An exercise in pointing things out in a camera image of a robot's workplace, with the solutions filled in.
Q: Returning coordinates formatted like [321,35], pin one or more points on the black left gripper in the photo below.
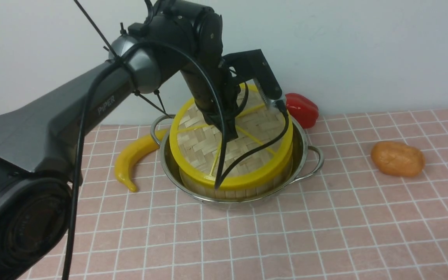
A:
[226,88]

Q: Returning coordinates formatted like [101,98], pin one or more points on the yellow woven bamboo steamer lid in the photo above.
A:
[196,146]

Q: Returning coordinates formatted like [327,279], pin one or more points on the yellow rimmed bamboo steamer basket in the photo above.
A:
[240,187]

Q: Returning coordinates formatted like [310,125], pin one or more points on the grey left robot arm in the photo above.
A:
[41,144]

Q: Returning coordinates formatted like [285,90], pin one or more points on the stainless steel pot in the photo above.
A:
[300,153]

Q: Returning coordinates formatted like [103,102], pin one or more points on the red bell pepper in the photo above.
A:
[303,110]

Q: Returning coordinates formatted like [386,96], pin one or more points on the yellow banana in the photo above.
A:
[132,154]

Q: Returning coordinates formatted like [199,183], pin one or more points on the pink checkered tablecloth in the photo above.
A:
[349,222]

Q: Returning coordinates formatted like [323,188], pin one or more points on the orange brown bread roll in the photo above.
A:
[397,159]

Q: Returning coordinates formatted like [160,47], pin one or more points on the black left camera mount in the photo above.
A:
[252,65]

